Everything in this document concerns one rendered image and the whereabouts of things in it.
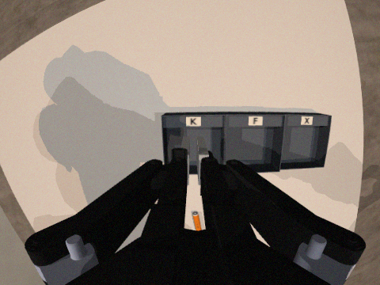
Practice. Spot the orange battery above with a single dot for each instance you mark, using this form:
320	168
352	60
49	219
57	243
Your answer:
196	220

